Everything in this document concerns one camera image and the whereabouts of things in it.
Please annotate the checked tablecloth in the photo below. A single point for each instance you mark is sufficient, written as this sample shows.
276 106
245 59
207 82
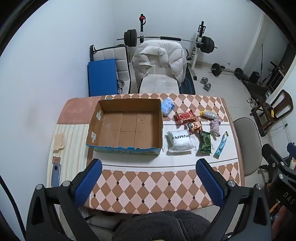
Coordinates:
143 183

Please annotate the small brown card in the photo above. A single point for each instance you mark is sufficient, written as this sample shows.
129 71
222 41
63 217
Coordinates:
56 160

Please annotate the blue tissue pack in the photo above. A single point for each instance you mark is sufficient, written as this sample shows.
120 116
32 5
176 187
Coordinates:
167 107

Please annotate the red snack packet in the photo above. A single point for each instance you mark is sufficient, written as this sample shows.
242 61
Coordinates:
185 117

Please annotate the dark wooden chair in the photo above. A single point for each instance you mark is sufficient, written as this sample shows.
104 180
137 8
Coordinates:
277 109

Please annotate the grey padded chair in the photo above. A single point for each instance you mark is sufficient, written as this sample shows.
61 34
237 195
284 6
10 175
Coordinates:
115 54

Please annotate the small metal dumbbell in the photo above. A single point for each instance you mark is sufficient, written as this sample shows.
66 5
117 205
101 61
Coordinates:
204 80
207 87

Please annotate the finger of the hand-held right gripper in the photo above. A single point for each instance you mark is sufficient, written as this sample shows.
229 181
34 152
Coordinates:
291 150
272 155

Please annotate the green snack packet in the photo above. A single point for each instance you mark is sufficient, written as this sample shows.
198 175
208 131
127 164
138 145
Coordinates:
205 142

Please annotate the blue exercise mat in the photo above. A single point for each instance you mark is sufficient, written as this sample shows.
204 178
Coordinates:
101 76

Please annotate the yellow silver scrub sponge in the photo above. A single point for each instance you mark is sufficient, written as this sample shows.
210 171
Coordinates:
208 114

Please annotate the orange panda snack packet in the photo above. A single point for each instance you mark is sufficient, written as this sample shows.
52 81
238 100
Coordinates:
194 126

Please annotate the white down jacket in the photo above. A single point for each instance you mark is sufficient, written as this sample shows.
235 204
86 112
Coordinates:
161 54

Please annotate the barbell with black plates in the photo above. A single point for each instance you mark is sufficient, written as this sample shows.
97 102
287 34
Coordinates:
207 44

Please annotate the grey round stool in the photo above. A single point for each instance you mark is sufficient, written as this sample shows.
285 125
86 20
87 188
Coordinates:
248 139

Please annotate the beige striped table mat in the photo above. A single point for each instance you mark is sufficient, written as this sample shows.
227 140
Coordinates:
74 150

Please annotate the small white pillow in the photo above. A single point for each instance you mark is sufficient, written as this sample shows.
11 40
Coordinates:
180 141

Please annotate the black weight bench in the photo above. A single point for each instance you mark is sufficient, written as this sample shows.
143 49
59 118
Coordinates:
188 83

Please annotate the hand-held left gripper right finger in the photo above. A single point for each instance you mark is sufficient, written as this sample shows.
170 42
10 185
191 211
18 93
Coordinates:
209 183

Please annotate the purple plush toy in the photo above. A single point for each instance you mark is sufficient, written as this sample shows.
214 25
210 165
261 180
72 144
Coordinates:
215 128

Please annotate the pink table mat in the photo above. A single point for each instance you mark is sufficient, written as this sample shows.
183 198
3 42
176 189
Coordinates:
76 110

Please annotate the cardboard box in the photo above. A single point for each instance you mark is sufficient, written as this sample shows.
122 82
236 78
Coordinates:
126 129

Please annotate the torn beige paper piece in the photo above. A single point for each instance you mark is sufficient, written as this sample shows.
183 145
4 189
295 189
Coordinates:
59 142

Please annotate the short barbell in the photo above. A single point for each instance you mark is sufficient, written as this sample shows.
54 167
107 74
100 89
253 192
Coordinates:
217 69

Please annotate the black box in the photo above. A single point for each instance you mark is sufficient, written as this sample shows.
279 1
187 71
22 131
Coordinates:
254 77

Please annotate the blue phone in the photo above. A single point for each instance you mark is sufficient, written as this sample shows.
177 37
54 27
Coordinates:
56 175

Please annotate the long light blue packet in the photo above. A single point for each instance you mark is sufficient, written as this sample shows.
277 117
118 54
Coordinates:
220 147

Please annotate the dark fleece clothing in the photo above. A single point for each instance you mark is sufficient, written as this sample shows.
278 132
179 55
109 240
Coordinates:
161 227

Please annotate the white armchair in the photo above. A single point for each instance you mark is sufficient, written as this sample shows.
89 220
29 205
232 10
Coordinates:
159 84

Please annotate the chrome dumbbells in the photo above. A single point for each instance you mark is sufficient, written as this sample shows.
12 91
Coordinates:
120 87

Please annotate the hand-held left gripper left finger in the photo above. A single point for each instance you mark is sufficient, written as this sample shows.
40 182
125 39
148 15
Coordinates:
89 183

